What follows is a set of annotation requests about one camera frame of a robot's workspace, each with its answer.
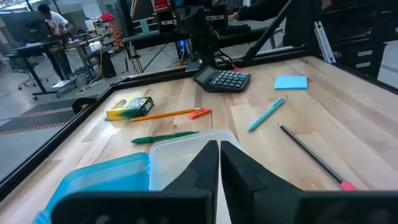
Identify clear pencil box teal lid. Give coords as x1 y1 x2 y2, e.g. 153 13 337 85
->
30 129 245 224

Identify black pencil pink eraser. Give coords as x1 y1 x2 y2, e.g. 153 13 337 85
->
278 123 358 192

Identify black drawer cabinet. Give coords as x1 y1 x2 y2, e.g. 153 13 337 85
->
332 40 389 79

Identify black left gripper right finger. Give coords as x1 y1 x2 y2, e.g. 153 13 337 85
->
220 140 398 224

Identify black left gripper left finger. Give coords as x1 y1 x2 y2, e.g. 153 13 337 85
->
51 139 220 224

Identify green pen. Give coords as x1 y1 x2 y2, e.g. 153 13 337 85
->
130 130 200 144

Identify orange pencil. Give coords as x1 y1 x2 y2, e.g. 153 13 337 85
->
129 107 203 123

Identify grey office chair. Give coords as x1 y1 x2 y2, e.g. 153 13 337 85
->
8 58 43 91

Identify yellow green crayon box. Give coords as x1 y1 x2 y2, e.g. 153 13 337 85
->
106 96 155 121

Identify black aluminium rig frame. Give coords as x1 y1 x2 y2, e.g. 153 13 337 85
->
0 0 398 202

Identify shelf rack orange bins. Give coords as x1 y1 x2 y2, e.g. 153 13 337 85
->
92 12 124 52

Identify teal pen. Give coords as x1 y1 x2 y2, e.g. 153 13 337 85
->
248 96 286 132

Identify black clamp mount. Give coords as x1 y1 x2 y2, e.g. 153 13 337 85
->
72 96 100 115

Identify blue sticky note pad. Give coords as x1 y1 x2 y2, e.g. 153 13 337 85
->
274 75 308 91

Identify black keyboard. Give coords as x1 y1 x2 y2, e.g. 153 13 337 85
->
217 19 252 35

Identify black work desk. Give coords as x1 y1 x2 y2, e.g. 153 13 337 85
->
5 34 105 101

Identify silver aluminium extrusion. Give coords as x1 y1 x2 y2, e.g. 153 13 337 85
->
313 21 338 65

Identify computer tower blue light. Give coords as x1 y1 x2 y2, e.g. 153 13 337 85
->
175 39 190 62

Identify black mat orange stripes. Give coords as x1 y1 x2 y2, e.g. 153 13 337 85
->
0 98 77 137

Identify dark grey side desk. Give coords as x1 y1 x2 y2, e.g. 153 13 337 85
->
123 17 285 50

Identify black desk calculator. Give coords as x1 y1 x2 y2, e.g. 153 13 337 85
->
193 65 252 93

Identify person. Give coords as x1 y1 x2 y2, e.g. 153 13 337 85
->
37 2 75 35
228 0 292 22

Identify orange-red eraser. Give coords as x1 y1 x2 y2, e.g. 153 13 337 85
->
188 108 212 120

